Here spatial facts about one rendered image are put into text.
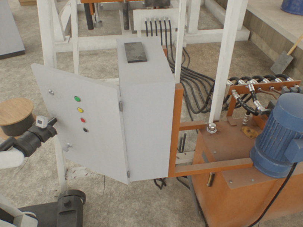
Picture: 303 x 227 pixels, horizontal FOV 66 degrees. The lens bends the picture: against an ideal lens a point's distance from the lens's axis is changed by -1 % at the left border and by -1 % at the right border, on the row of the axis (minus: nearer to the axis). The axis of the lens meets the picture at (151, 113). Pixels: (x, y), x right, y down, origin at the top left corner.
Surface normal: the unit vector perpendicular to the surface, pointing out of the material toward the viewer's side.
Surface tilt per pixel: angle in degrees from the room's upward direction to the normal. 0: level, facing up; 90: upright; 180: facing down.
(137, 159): 90
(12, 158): 56
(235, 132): 0
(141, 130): 90
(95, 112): 90
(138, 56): 0
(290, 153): 90
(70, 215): 0
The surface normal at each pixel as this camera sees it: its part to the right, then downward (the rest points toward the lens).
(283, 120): -0.86, 0.33
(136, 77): 0.00, -0.75
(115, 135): -0.42, 0.60
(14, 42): 0.49, 0.58
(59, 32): 0.14, 0.66
